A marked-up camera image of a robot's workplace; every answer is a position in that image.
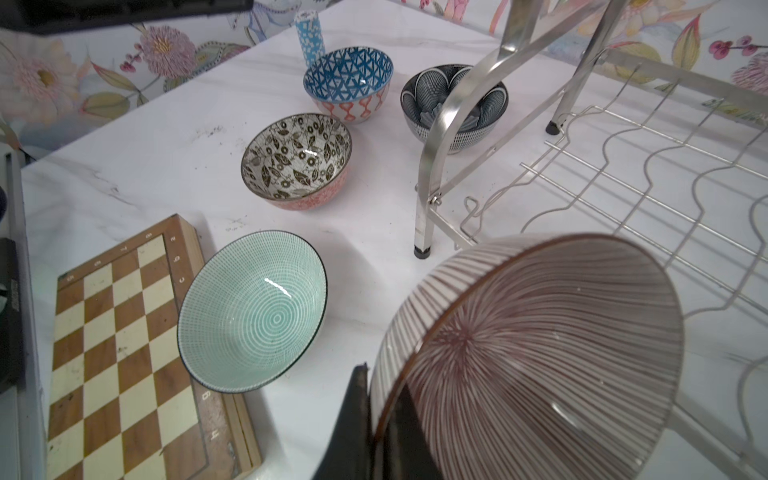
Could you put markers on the dark petal pattern bowl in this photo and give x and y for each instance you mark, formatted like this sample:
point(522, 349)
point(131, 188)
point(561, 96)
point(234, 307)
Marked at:
point(423, 96)

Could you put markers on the blue patterned bowl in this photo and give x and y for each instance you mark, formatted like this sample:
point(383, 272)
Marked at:
point(350, 84)

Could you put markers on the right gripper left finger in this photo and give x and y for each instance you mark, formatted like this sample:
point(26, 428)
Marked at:
point(348, 454)

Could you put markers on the wooden chessboard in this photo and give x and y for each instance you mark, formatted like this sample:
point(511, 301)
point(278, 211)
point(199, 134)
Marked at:
point(122, 403)

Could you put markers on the steel wire dish rack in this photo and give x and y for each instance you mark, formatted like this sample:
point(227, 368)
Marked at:
point(627, 118)

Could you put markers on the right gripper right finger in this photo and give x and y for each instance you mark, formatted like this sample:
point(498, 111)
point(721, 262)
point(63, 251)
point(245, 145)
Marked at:
point(406, 454)

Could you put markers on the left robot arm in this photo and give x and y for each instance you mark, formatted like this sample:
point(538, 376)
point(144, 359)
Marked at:
point(48, 17)

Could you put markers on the mint green bowl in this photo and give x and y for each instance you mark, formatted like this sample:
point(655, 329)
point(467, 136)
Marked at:
point(252, 311)

